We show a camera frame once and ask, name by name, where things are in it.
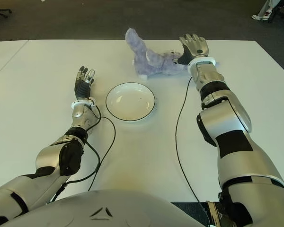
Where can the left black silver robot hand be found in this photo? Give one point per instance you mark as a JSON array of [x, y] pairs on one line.
[[82, 88]]

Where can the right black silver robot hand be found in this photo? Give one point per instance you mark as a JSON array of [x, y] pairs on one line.
[[196, 47]]

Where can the purple plush doll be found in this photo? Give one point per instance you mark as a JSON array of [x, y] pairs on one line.
[[153, 61]]

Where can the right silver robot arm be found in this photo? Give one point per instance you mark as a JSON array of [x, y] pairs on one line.
[[234, 123]]

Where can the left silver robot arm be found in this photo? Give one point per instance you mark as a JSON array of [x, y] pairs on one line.
[[49, 156]]

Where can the white plate black rim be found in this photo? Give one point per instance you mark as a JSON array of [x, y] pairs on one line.
[[130, 101]]

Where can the white red sneaker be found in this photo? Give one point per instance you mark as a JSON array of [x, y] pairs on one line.
[[260, 17]]

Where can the grey trouser leg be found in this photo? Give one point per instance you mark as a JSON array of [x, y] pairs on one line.
[[266, 7]]

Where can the black office chair base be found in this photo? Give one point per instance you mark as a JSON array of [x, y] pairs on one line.
[[280, 17], [0, 10]]

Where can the silver robot torso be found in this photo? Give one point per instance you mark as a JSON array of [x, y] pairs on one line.
[[104, 203]]

